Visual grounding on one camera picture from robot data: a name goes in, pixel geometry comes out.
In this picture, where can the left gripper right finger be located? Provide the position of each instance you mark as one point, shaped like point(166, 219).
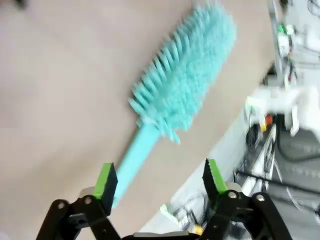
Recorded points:
point(237, 217)

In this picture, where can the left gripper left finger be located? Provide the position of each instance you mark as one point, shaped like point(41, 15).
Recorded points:
point(75, 220)

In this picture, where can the teal chenille duster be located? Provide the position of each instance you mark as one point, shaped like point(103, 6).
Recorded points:
point(190, 70)

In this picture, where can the red yellow emergency stop button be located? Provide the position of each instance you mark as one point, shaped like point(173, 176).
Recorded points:
point(268, 120)

